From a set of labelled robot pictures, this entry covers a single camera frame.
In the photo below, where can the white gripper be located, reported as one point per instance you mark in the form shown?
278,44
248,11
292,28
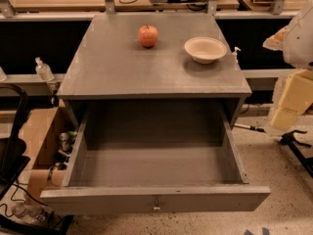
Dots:
299,41

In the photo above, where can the grey top drawer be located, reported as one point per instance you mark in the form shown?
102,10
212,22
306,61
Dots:
186,159

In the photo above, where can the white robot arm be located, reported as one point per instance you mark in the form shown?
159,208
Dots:
293,95

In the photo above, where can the metal drawer knob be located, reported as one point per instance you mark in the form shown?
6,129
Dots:
156,207

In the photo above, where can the small white pump bottle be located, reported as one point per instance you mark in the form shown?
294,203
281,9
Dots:
236,52

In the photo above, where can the white paper bowl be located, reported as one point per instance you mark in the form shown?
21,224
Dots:
205,50

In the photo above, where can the red apple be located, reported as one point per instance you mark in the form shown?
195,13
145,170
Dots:
148,35

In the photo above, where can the grey wooden cabinet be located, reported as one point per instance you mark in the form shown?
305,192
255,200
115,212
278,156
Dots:
111,63

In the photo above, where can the clear sanitizer bottle left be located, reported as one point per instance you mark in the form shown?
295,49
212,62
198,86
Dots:
43,70

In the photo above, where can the brown cardboard box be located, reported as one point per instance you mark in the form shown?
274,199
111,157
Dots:
41,135

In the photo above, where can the black chair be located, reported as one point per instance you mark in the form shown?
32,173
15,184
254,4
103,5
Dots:
12,159

